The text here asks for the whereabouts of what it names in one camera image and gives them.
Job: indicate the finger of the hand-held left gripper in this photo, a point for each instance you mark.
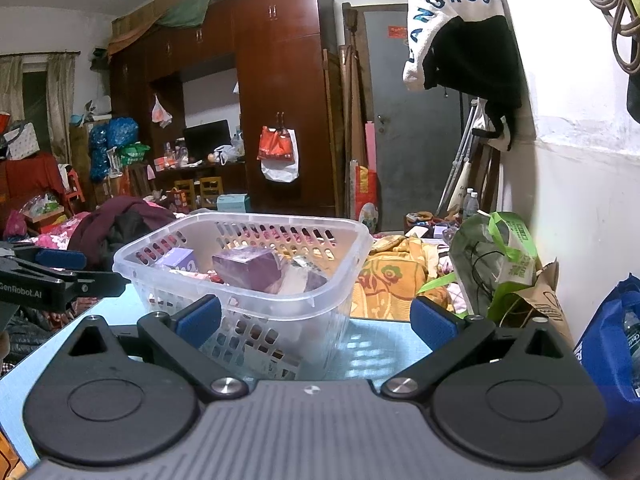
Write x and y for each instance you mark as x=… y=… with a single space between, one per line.
x=60 y=260
x=90 y=284

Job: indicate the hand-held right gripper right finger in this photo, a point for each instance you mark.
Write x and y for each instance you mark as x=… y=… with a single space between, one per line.
x=432 y=322

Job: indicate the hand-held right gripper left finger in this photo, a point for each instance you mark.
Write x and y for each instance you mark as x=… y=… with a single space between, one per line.
x=197 y=321

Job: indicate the light purple box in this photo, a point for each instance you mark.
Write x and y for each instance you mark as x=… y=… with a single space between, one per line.
x=177 y=260

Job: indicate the dark purple medicine box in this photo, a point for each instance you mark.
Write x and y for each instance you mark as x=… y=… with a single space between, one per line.
x=245 y=267

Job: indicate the clear plastic basket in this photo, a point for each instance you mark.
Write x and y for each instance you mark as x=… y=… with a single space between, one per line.
x=325 y=317

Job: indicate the pink floral bedding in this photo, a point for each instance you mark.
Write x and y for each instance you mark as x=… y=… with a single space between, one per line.
x=60 y=232

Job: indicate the orange patterned blanket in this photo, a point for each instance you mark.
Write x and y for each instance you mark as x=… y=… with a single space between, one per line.
x=395 y=280

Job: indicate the dark maroon clothes pile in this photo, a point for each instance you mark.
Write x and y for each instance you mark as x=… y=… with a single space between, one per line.
x=115 y=220

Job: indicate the red plastic stool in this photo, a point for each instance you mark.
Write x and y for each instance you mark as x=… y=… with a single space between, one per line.
x=74 y=187

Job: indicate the green plastic bag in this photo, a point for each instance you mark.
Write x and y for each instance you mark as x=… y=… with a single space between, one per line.
x=480 y=255

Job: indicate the red cloth-covered furniture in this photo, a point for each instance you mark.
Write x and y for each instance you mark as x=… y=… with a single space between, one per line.
x=30 y=180

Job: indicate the brown paper bag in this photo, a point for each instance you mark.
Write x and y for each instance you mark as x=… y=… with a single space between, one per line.
x=547 y=300

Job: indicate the teal box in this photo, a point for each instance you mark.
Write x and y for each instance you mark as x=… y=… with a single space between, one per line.
x=232 y=203

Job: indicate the white patterned gift bag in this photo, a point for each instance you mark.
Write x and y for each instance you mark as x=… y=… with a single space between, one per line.
x=22 y=142

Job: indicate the plastic water bottles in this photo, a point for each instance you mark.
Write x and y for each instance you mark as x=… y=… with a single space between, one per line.
x=471 y=205

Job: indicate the blue plastic bags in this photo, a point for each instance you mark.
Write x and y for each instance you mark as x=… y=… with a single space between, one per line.
x=107 y=145

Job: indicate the green plastic basket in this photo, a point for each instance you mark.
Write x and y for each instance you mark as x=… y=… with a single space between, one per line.
x=134 y=154

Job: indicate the yellow wooden chairs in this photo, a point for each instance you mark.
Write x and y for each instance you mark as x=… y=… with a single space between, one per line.
x=207 y=191

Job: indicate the beige curtain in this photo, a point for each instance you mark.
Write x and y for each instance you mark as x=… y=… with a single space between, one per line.
x=11 y=85
x=61 y=105

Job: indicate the blue shopping bag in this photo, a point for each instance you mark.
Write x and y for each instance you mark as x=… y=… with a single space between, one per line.
x=605 y=360

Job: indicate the small hanging plastic bag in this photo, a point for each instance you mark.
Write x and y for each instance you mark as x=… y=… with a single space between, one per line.
x=161 y=112

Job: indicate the black monitor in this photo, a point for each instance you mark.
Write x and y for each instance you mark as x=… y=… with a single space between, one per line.
x=205 y=140

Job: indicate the metal crutches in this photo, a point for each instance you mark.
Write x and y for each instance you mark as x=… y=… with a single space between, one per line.
x=462 y=140

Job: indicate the red white shopping bag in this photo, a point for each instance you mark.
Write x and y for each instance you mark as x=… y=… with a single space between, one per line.
x=277 y=152

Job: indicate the pink roll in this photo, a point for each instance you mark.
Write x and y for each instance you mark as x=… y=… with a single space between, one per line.
x=371 y=145

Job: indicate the grey door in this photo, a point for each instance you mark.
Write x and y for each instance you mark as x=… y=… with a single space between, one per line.
x=410 y=135

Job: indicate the wooden planks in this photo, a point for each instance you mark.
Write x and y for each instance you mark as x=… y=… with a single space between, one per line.
x=352 y=110

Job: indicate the dark wooden wardrobe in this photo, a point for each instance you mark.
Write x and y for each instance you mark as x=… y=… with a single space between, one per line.
x=280 y=85

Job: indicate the hanging white black garment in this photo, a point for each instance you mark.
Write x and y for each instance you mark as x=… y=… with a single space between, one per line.
x=470 y=55

